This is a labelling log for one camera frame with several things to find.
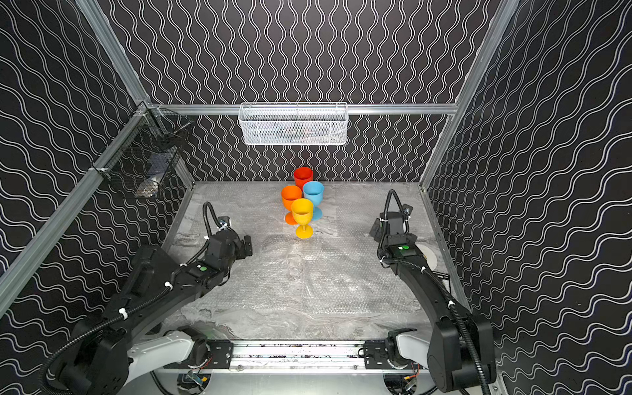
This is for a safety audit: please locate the yellow glass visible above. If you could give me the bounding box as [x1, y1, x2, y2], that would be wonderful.
[291, 198, 314, 240]

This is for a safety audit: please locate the orange glass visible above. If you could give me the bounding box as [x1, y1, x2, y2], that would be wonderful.
[281, 185, 302, 225]

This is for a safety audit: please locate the bubble wrap of yellow glass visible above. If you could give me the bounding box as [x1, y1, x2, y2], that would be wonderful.
[295, 236, 435, 327]

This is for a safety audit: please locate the blue glass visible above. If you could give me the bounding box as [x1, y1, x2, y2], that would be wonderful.
[303, 181, 324, 222]

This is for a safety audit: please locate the red wine glass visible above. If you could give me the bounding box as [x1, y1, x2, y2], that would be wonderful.
[294, 167, 314, 189]

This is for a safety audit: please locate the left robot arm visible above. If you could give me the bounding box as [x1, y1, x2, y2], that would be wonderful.
[39, 202, 253, 394]

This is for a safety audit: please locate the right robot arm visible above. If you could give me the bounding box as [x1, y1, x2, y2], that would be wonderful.
[370, 189, 496, 394]

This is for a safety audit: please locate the white tape roll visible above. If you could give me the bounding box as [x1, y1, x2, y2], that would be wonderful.
[420, 245, 439, 271]

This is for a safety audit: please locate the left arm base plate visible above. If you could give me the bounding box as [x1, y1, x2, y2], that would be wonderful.
[194, 340, 234, 370]

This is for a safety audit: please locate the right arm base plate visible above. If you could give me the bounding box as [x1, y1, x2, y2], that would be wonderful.
[357, 340, 426, 370]

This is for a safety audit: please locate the black wire basket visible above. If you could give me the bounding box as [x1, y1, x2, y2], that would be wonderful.
[96, 105, 194, 199]

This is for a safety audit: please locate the white wire basket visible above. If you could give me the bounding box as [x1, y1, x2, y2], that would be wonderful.
[238, 102, 349, 146]

